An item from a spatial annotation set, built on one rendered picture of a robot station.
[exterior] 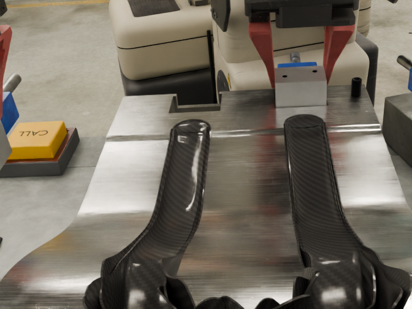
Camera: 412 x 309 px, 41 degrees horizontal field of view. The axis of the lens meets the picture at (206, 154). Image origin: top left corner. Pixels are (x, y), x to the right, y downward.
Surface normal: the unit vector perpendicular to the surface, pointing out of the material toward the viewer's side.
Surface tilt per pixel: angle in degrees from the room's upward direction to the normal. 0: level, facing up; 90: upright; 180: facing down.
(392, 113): 90
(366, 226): 26
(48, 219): 0
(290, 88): 91
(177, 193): 6
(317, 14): 91
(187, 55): 90
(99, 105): 0
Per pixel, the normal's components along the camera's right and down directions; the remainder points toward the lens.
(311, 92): -0.08, 0.55
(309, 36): 0.23, 0.61
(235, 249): -0.05, -0.99
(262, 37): -0.05, 0.81
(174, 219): -0.01, -0.91
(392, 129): -0.97, 0.20
